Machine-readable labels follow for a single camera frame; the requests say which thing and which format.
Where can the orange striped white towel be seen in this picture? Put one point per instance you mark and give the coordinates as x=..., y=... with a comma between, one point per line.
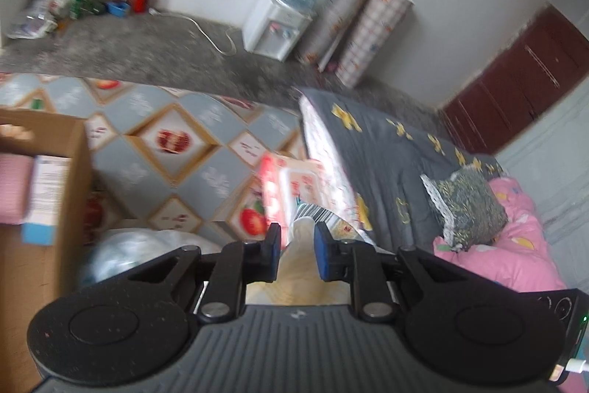
x=299, y=282

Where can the white water dispenser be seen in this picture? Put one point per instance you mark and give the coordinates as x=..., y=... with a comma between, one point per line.
x=273, y=29

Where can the red wet wipes pack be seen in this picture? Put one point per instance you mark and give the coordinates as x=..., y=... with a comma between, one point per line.
x=294, y=189

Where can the dark grey quilt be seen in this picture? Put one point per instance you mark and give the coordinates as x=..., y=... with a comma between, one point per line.
x=373, y=164

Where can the floral paper rolls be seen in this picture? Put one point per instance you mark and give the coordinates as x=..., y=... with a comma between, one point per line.
x=348, y=34

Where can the brown cardboard box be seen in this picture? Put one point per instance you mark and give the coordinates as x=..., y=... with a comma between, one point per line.
x=33, y=275

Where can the clutter of bottles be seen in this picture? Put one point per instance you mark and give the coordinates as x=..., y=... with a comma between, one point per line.
x=42, y=17

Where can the blue white carton box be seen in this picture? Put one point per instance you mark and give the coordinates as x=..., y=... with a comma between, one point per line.
x=47, y=192

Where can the white plastic bag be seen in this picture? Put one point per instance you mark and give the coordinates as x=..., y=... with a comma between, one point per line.
x=125, y=248

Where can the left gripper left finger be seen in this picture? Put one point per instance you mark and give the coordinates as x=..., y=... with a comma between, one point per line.
x=232, y=270

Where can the pink towel block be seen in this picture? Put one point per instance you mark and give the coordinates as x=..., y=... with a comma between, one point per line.
x=15, y=179

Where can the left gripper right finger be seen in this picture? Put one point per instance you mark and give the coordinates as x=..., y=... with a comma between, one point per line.
x=367, y=271

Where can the grey lace cushion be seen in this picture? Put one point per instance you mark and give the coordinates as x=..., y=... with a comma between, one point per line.
x=467, y=208

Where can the pink blanket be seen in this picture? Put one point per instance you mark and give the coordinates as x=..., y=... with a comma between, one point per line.
x=519, y=257

